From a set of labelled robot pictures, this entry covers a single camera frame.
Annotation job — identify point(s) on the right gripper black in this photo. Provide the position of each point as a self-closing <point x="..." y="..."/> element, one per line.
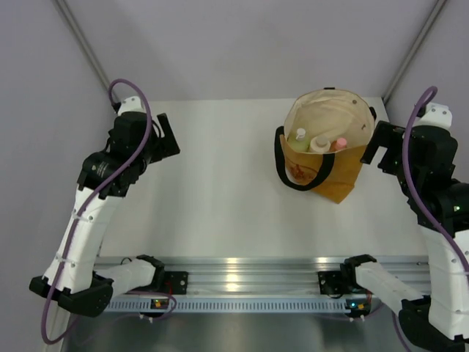
<point x="384" y="134"/>

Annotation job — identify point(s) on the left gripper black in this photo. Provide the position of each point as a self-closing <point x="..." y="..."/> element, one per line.
<point x="169" y="147"/>

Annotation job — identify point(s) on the orange bottle pink cap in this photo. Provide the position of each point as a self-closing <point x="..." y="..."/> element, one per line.
<point x="339" y="144"/>

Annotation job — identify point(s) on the tan canvas tote bag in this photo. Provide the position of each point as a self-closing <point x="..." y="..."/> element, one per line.
<point x="333" y="113"/>

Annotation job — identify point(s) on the beige cap cream bottle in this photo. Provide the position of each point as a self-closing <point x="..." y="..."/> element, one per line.
<point x="319" y="144"/>

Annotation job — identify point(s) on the green pump bottle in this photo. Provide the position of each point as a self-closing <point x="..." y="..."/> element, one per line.
<point x="299" y="140"/>

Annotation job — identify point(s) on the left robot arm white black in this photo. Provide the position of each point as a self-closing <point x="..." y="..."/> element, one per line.
<point x="71" y="280"/>

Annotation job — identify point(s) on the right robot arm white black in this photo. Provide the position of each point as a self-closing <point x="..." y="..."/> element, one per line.
<point x="437" y="321"/>

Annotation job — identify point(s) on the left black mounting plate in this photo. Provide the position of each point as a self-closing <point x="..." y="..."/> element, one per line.
<point x="175" y="283"/>

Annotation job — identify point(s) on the black mounting plate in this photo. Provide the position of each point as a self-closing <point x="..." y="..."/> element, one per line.
<point x="175" y="283"/>
<point x="331" y="284"/>

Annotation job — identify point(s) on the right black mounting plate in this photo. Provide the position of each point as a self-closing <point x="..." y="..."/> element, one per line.
<point x="331" y="284"/>

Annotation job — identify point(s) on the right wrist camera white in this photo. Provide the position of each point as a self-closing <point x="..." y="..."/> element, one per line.
<point x="436" y="115"/>

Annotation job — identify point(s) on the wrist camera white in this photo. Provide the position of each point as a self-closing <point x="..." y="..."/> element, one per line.
<point x="131" y="104"/>
<point x="436" y="115"/>

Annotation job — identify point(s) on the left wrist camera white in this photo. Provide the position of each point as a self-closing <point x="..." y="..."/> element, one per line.
<point x="131" y="104"/>

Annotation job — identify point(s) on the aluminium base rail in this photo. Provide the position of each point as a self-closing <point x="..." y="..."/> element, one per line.
<point x="274" y="276"/>

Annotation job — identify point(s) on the right aluminium frame post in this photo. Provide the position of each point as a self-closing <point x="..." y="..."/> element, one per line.
<point x="430" y="20"/>

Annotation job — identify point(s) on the aluminium frame post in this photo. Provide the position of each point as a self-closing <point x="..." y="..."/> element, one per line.
<point x="65" y="12"/>
<point x="430" y="20"/>

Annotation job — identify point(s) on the left aluminium frame post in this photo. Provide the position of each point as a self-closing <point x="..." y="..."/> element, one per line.
<point x="65" y="12"/>

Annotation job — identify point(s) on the white slotted cable duct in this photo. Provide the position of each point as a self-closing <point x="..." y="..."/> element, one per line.
<point x="224" y="305"/>

